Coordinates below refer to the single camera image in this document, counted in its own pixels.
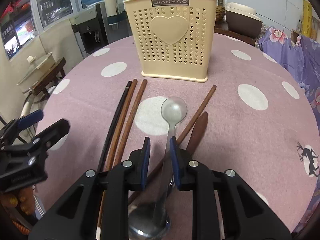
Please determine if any black chopstick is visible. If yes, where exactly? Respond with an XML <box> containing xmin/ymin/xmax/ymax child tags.
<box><xmin>97</xmin><ymin>81</ymin><xmax>132</xmax><ymax>173</ymax></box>

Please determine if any brown wooden chopstick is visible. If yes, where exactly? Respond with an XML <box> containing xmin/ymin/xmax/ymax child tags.
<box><xmin>129</xmin><ymin>85</ymin><xmax>216</xmax><ymax>205</ymax></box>
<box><xmin>114</xmin><ymin>79</ymin><xmax>148</xmax><ymax>166</ymax></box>
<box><xmin>96</xmin><ymin>78</ymin><xmax>138</xmax><ymax>230</ymax></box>

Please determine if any wooden handle spoon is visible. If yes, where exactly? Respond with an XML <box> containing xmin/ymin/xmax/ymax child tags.
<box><xmin>186</xmin><ymin>112</ymin><xmax>208</xmax><ymax>155</ymax></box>

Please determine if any small steel spoon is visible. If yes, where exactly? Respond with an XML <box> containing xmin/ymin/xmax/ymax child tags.
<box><xmin>153</xmin><ymin>96</ymin><xmax>187</xmax><ymax>227</ymax></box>

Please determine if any large steel spoon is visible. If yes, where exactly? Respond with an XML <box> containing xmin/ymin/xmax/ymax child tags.
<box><xmin>129</xmin><ymin>177</ymin><xmax>175</xmax><ymax>239</ymax></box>

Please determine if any dark wooden stool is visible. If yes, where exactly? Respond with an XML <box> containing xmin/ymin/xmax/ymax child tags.
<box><xmin>30</xmin><ymin>57</ymin><xmax>66</xmax><ymax>99</ymax></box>

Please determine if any pink polka dot tablecloth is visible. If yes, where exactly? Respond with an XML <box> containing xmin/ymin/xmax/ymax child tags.
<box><xmin>35</xmin><ymin>32</ymin><xmax>316</xmax><ymax>240</ymax></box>

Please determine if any cream pot with lid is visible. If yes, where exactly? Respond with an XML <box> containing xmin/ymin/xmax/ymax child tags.
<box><xmin>17</xmin><ymin>52</ymin><xmax>55</xmax><ymax>94</ymax></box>

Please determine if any water dispenser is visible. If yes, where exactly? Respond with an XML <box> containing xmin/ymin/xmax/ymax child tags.
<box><xmin>72</xmin><ymin>2</ymin><xmax>129</xmax><ymax>54</ymax></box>

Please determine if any purple floral cloth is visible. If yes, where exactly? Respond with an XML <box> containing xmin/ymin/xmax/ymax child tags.
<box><xmin>258</xmin><ymin>27</ymin><xmax>319</xmax><ymax>234</ymax></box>

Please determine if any paper cup dispenser tube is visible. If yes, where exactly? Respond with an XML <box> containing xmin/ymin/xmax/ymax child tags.
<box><xmin>104</xmin><ymin>0</ymin><xmax>118</xmax><ymax>25</ymax></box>

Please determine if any cream plastic utensil holder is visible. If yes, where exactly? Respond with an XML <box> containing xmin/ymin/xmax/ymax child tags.
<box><xmin>124</xmin><ymin>0</ymin><xmax>217</xmax><ymax>83</ymax></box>

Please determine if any brown white rice cooker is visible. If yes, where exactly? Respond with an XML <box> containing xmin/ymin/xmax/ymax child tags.
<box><xmin>226</xmin><ymin>2</ymin><xmax>263</xmax><ymax>38</ymax></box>

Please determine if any woven basket sink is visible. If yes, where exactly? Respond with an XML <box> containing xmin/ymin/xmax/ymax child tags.
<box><xmin>216</xmin><ymin>0</ymin><xmax>226</xmax><ymax>22</ymax></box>

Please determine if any yellow wrapped roll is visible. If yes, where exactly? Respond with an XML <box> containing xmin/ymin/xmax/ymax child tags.
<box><xmin>301</xmin><ymin>0</ymin><xmax>312</xmax><ymax>37</ymax></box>

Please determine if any window with frame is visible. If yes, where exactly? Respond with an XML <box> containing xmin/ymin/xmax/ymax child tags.
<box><xmin>1</xmin><ymin>0</ymin><xmax>82</xmax><ymax>61</ymax></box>

